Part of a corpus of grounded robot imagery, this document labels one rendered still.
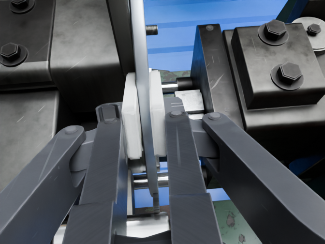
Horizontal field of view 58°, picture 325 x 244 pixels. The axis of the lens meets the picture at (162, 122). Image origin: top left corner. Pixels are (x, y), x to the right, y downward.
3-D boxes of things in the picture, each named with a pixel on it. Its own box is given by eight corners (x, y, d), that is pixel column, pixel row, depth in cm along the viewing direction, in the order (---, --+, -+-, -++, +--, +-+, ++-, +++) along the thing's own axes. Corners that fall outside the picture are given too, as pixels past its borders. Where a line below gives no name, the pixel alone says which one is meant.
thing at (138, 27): (139, 9, 48) (144, 9, 48) (153, 190, 43) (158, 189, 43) (112, -230, 20) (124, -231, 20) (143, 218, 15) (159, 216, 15)
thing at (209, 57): (199, 159, 32) (250, 154, 32) (179, 21, 40) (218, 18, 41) (189, 192, 46) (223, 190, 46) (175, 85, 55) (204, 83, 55)
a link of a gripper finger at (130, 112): (141, 159, 16) (128, 160, 16) (141, 109, 22) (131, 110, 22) (135, 110, 15) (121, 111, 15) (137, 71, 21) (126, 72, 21)
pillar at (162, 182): (122, 189, 43) (216, 180, 43) (122, 174, 44) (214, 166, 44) (124, 192, 45) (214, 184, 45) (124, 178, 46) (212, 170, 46)
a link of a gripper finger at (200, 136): (166, 135, 14) (229, 130, 14) (161, 97, 18) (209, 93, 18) (168, 162, 14) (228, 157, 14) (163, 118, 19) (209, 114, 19)
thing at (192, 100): (178, 118, 39) (205, 115, 39) (174, 88, 41) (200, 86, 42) (177, 128, 42) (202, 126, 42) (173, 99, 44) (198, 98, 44)
